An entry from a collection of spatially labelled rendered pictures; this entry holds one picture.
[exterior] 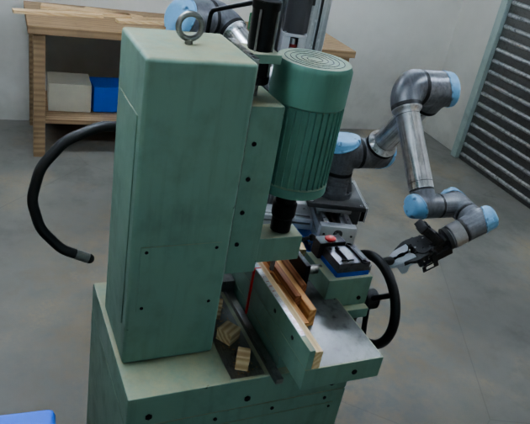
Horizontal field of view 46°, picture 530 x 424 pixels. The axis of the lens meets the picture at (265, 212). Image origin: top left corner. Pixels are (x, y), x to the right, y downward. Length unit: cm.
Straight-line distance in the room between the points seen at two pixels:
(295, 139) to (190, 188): 26
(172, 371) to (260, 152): 55
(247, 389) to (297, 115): 65
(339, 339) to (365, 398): 125
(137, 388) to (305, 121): 69
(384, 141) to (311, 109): 99
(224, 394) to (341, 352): 29
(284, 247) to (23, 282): 182
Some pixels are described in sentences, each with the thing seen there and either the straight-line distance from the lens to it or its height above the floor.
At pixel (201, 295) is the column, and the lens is 145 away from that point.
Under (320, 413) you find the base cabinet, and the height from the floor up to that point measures 63.
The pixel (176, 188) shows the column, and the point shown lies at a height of 126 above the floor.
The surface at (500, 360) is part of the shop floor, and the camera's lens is 330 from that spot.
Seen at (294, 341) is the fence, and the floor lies 93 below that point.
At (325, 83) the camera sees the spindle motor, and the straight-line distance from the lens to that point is 134.
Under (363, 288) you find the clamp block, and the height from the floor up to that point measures 92.
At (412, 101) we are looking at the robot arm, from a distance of 201.
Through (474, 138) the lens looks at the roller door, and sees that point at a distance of 552.
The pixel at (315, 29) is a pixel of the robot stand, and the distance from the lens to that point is 235.
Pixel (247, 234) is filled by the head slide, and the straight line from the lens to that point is 145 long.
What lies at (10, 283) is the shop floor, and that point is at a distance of 315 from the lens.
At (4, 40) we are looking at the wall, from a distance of 474.
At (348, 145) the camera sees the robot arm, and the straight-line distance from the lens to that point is 231.
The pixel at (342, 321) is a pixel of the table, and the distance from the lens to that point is 160.
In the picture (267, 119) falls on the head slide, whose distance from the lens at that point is 133.
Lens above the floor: 184
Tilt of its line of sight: 28 degrees down
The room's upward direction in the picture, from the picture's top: 11 degrees clockwise
